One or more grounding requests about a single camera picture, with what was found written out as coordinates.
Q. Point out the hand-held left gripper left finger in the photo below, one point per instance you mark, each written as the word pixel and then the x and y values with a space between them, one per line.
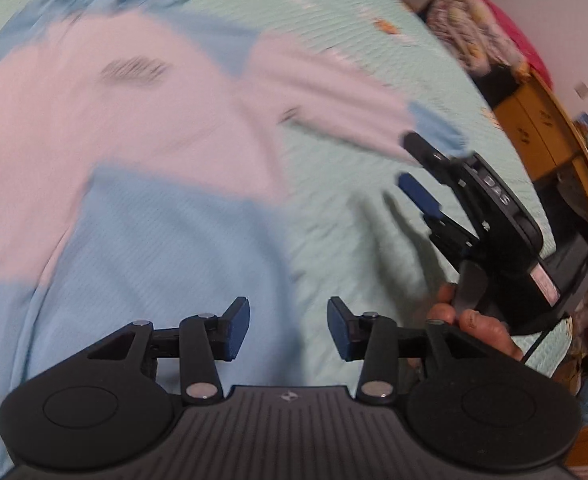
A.
pixel 239 327

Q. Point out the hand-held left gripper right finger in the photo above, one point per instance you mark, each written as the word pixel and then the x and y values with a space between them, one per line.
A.
pixel 338 330

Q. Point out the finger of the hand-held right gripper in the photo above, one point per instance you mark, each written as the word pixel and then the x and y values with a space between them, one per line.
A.
pixel 426 152
pixel 421 197

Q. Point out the blue and white hoodie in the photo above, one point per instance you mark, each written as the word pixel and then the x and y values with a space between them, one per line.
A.
pixel 123 185

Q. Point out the person's right hand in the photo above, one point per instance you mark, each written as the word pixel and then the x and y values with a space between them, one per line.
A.
pixel 484 327

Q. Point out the yellow wooden cabinet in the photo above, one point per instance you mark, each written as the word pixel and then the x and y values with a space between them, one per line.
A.
pixel 534 115

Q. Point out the folded floral quilt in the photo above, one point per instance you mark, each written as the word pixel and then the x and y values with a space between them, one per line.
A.
pixel 469 30

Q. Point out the pink blanket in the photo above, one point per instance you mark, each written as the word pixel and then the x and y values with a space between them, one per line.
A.
pixel 529 40

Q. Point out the wall socket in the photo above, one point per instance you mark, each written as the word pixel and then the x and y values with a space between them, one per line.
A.
pixel 582 90

